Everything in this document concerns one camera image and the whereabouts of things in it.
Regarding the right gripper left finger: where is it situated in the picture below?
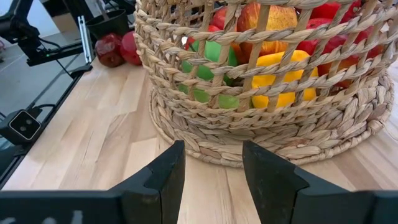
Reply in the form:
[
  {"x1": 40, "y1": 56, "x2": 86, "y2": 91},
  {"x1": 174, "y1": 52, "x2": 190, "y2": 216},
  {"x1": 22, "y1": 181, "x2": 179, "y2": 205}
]
[{"x1": 0, "y1": 140, "x2": 186, "y2": 224}]

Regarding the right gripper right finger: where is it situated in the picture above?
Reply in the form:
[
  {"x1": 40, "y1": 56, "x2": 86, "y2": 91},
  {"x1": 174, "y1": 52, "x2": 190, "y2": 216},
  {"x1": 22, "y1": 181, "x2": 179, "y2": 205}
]
[{"x1": 243, "y1": 140, "x2": 398, "y2": 224}]

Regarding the woven wicker basket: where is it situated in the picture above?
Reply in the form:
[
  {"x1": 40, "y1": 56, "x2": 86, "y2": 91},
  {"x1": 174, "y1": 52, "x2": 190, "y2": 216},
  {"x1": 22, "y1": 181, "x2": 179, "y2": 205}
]
[{"x1": 133, "y1": 0, "x2": 398, "y2": 169}]

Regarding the yellow bell pepper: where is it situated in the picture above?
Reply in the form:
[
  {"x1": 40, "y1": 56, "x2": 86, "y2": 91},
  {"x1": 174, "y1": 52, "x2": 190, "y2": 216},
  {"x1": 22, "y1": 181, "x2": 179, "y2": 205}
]
[{"x1": 250, "y1": 49, "x2": 320, "y2": 110}]

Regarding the red orange mango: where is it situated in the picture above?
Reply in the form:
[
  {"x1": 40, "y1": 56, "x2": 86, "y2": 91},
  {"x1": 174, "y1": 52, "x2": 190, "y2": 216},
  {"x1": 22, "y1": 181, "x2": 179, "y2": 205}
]
[{"x1": 317, "y1": 46, "x2": 386, "y2": 90}]

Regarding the dark red pomegranate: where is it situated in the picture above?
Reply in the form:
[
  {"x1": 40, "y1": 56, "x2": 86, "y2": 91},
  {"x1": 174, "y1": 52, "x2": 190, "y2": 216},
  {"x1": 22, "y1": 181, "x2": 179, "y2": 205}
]
[{"x1": 95, "y1": 33, "x2": 125, "y2": 68}]

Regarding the green mango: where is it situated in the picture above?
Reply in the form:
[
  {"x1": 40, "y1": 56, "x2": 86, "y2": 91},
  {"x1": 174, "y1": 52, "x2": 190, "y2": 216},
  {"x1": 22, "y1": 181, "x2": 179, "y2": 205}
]
[{"x1": 181, "y1": 39, "x2": 239, "y2": 82}]

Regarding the yellow red apple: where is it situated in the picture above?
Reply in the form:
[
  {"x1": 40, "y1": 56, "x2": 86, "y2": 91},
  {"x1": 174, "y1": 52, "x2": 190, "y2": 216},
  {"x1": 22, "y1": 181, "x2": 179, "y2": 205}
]
[{"x1": 238, "y1": 1, "x2": 299, "y2": 55}]

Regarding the black plant pot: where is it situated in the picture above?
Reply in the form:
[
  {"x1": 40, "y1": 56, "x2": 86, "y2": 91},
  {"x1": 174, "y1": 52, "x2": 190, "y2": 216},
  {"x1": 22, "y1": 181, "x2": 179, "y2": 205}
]
[{"x1": 86, "y1": 8, "x2": 130, "y2": 40}]

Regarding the black aluminium frame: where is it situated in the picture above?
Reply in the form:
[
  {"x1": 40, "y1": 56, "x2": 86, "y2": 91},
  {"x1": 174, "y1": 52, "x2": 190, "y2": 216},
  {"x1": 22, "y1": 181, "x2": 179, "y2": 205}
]
[{"x1": 0, "y1": 63, "x2": 94, "y2": 190}]

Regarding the black depth camera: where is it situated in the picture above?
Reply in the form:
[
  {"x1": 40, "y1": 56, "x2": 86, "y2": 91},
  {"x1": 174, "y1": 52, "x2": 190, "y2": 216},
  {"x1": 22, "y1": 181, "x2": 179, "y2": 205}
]
[{"x1": 0, "y1": 107, "x2": 43, "y2": 146}]

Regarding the silver metal bracket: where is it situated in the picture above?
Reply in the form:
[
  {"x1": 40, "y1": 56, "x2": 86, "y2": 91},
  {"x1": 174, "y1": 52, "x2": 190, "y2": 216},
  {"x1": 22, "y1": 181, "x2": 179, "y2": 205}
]
[{"x1": 76, "y1": 15, "x2": 95, "y2": 65}]

